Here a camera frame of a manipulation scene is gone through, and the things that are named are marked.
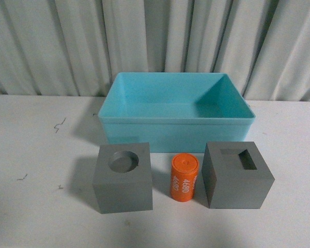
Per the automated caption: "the white pleated curtain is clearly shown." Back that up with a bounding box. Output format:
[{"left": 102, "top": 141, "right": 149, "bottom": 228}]
[{"left": 0, "top": 1, "right": 310, "bottom": 101}]

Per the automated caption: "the gray cube with round hole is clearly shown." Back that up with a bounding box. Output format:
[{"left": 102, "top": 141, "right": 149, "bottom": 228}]
[{"left": 92, "top": 143, "right": 153, "bottom": 214}]

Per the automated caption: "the gray cube with rectangular slot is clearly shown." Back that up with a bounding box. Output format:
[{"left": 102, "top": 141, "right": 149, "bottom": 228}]
[{"left": 201, "top": 142, "right": 275, "bottom": 209}]

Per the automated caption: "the light blue plastic box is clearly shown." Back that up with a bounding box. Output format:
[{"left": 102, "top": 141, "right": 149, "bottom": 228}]
[{"left": 98, "top": 72, "right": 255, "bottom": 153}]

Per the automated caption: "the orange cylinder part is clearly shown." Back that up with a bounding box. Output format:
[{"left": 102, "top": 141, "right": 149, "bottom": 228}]
[{"left": 170, "top": 153, "right": 199, "bottom": 202}]

